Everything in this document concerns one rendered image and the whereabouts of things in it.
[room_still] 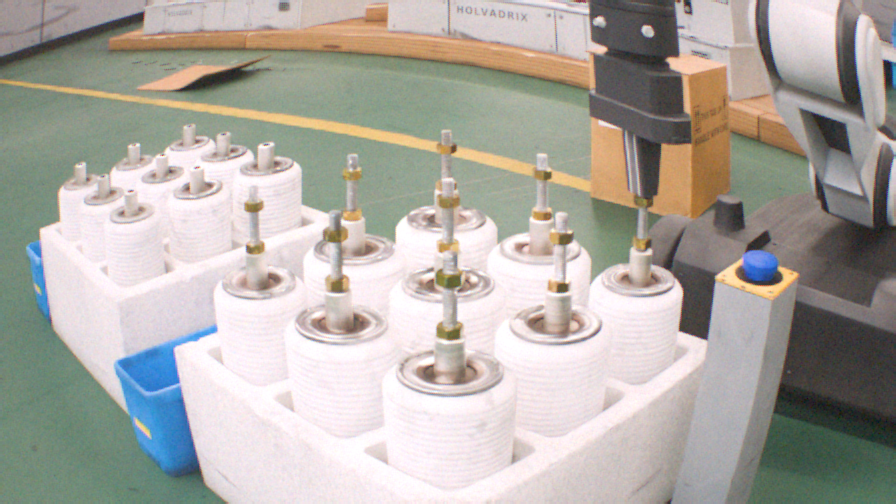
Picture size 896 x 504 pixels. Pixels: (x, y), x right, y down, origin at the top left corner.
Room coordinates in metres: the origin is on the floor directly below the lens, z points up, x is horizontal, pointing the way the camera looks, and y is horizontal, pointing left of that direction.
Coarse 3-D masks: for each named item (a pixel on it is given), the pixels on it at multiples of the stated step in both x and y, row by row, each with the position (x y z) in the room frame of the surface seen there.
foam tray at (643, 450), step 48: (192, 384) 0.85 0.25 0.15; (240, 384) 0.80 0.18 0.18; (288, 384) 0.81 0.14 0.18; (624, 384) 0.81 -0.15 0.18; (672, 384) 0.80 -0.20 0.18; (192, 432) 0.87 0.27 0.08; (240, 432) 0.79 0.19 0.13; (288, 432) 0.73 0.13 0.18; (384, 432) 0.74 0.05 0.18; (528, 432) 0.73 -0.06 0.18; (576, 432) 0.73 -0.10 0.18; (624, 432) 0.75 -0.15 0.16; (672, 432) 0.82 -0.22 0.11; (240, 480) 0.80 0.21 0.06; (288, 480) 0.74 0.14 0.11; (336, 480) 0.69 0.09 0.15; (384, 480) 0.65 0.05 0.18; (528, 480) 0.66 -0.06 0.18; (576, 480) 0.70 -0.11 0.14; (624, 480) 0.76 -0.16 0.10; (672, 480) 0.84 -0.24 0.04
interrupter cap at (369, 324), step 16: (320, 304) 0.82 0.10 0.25; (352, 304) 0.82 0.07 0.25; (304, 320) 0.79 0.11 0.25; (320, 320) 0.80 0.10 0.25; (368, 320) 0.80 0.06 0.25; (384, 320) 0.79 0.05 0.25; (304, 336) 0.76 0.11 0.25; (320, 336) 0.76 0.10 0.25; (336, 336) 0.76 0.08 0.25; (352, 336) 0.76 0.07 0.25; (368, 336) 0.76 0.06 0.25
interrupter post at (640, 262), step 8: (632, 248) 0.88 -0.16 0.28; (632, 256) 0.87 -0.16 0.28; (640, 256) 0.87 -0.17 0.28; (648, 256) 0.87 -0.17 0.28; (632, 264) 0.87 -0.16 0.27; (640, 264) 0.87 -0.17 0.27; (648, 264) 0.87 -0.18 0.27; (632, 272) 0.87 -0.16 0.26; (640, 272) 0.87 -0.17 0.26; (648, 272) 0.87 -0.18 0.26; (632, 280) 0.87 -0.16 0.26; (640, 280) 0.87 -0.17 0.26; (648, 280) 0.87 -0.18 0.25
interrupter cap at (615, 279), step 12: (624, 264) 0.91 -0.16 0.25; (612, 276) 0.88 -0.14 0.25; (624, 276) 0.89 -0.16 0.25; (660, 276) 0.88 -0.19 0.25; (672, 276) 0.88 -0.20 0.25; (612, 288) 0.85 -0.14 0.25; (624, 288) 0.85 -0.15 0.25; (636, 288) 0.85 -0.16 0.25; (648, 288) 0.85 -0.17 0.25; (660, 288) 0.85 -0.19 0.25; (672, 288) 0.86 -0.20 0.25
